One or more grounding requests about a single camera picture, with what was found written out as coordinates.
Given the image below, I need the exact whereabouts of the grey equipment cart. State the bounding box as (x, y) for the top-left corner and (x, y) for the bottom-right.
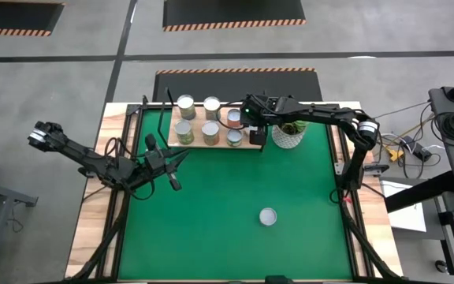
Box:
(427, 85), (454, 198)

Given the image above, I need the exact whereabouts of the tall cherries can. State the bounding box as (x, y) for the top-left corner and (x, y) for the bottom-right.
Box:
(203, 95), (222, 122)

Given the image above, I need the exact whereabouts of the black diagonal beam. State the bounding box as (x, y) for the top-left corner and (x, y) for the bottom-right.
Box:
(384, 171), (454, 214)

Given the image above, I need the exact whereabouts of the short yellow green can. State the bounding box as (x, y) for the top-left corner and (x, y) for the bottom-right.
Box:
(225, 129), (244, 148)

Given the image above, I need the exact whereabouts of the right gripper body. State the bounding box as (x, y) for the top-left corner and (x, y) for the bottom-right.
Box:
(241, 94), (283, 127)

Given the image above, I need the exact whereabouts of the black striped floor mat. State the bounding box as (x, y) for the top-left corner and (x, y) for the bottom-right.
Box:
(152, 67), (324, 103)
(162, 0), (307, 32)
(0, 2), (65, 38)

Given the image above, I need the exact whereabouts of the potted plant patterned white pot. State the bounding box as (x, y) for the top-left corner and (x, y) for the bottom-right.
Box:
(270, 118), (313, 150)

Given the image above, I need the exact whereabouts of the yellow power plug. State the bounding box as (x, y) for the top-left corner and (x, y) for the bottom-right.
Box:
(386, 145), (405, 163)

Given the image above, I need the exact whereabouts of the black table frame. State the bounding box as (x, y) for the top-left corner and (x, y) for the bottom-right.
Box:
(69, 94), (405, 284)

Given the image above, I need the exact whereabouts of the black power adapter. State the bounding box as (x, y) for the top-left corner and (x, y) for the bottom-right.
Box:
(402, 136), (433, 161)

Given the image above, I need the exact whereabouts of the wooden shelf board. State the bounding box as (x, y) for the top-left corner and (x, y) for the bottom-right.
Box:
(167, 105), (264, 150)

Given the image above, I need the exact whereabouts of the tall green pears can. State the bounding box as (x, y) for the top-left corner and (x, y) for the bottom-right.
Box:
(173, 119), (195, 146)

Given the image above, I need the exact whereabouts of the tall yellow pineapple can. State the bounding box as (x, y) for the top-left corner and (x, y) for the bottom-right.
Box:
(201, 120), (221, 147)

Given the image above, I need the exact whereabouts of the white paper sheet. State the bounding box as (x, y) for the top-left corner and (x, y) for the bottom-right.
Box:
(380, 180), (428, 233)

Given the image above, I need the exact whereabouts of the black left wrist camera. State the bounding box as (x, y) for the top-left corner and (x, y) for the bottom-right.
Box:
(143, 133), (158, 155)

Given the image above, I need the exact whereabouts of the short salmon can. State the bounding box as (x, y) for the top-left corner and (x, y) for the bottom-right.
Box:
(226, 108), (243, 129)

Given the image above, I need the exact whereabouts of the green can with yellow fruit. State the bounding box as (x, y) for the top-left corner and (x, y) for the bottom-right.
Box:
(259, 207), (278, 227)

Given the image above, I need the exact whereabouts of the black cable coil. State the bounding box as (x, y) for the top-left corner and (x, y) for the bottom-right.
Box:
(434, 111), (454, 139)

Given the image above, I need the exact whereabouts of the black metal shelf bracket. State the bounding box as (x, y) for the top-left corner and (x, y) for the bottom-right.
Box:
(259, 88), (270, 152)
(156, 87), (173, 152)

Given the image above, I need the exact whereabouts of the tall green blue can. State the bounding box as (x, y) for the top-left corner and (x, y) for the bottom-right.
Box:
(177, 94), (197, 121)

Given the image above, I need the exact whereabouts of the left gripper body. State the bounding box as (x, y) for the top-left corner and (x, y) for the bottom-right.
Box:
(142, 151), (173, 178)

